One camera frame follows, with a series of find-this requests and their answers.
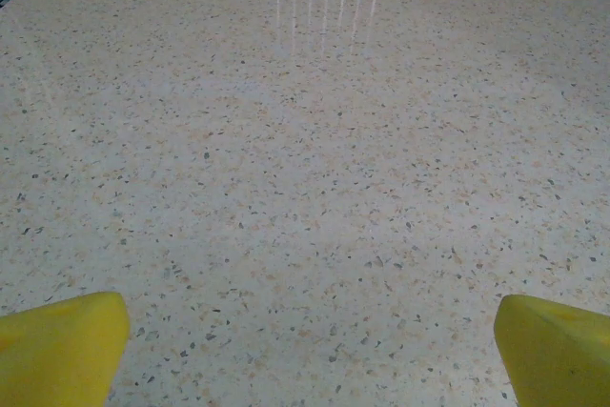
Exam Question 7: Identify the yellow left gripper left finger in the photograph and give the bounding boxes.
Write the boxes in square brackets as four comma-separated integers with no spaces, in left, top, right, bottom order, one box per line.
[0,291,132,407]

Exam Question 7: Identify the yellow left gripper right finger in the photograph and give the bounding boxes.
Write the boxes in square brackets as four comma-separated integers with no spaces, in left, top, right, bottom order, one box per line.
[494,294,610,407]

